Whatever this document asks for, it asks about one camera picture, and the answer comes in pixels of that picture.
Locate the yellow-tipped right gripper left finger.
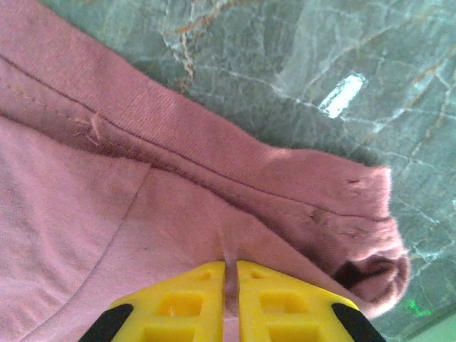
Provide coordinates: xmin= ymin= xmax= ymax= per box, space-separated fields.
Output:
xmin=85 ymin=261 xmax=227 ymax=342

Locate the maroon t-shirt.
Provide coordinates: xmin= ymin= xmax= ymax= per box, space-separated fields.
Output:
xmin=0 ymin=0 xmax=411 ymax=342

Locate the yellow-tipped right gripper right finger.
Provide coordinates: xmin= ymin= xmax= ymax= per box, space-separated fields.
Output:
xmin=237 ymin=261 xmax=388 ymax=342

